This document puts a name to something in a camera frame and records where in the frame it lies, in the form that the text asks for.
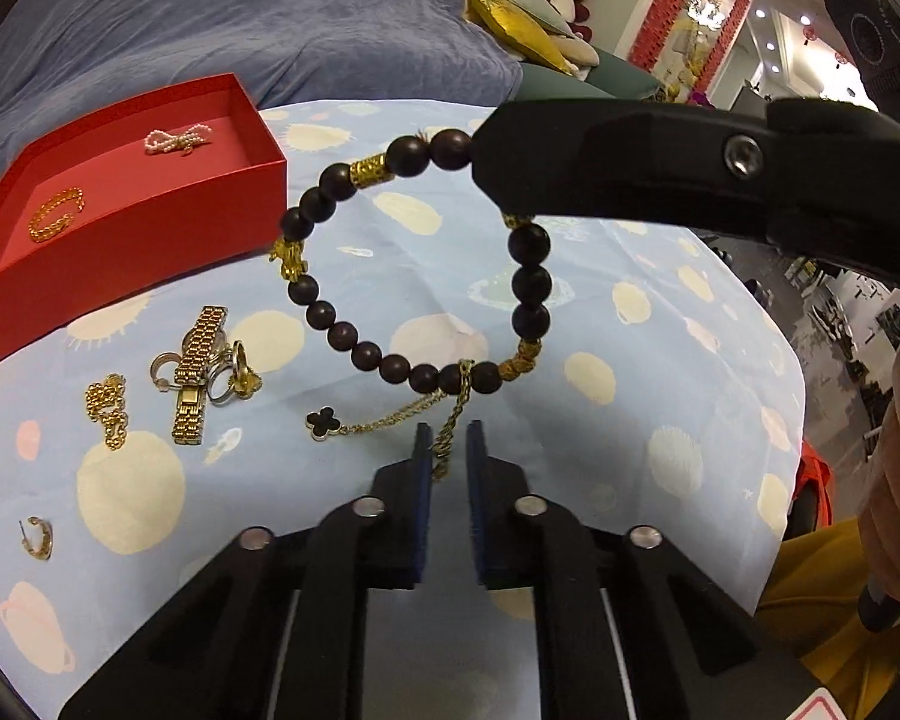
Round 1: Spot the red window decoration strip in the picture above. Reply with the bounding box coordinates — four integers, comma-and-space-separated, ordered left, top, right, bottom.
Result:
628, 0, 692, 70
711, 0, 758, 91

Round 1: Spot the green sofa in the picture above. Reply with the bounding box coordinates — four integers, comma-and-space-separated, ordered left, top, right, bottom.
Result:
521, 45, 662, 102

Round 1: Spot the gold watch band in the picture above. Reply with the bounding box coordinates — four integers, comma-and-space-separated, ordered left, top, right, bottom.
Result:
171, 305, 230, 445

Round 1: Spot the dark wooden bead bracelet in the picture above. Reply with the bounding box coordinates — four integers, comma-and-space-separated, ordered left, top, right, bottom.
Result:
280, 129, 554, 398

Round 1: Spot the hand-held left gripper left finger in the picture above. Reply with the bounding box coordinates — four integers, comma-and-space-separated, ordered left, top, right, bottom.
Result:
58, 424, 434, 720

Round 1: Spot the gold chain bracelet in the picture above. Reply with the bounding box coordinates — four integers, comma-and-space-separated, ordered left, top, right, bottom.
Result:
85, 373, 130, 452

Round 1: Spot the gold necklace with black clover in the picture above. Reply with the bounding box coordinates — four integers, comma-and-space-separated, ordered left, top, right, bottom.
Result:
305, 360, 475, 481

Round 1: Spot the gold open bracelet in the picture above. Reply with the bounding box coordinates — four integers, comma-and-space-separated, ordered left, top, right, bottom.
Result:
28, 187, 87, 243

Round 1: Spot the pearl bow brooch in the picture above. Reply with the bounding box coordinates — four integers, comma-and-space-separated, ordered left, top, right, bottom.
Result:
144, 122, 215, 158

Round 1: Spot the red jewelry box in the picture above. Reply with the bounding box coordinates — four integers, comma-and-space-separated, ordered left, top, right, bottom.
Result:
0, 73, 287, 380

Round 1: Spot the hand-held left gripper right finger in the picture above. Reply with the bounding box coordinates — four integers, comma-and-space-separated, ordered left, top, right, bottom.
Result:
466, 420, 826, 720

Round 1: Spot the orange red object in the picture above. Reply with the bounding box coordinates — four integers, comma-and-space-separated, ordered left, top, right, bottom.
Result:
793, 441, 835, 541

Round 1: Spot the clear silver ring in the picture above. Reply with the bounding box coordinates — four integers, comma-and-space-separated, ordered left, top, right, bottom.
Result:
148, 351, 186, 391

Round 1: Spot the light blue printed tablecloth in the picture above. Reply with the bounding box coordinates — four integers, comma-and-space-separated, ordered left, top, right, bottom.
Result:
0, 101, 807, 720

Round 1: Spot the yellow pillow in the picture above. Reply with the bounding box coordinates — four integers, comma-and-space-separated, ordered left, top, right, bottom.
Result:
461, 0, 575, 77

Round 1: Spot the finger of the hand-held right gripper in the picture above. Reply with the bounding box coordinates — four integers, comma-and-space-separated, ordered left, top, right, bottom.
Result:
469, 99, 900, 293

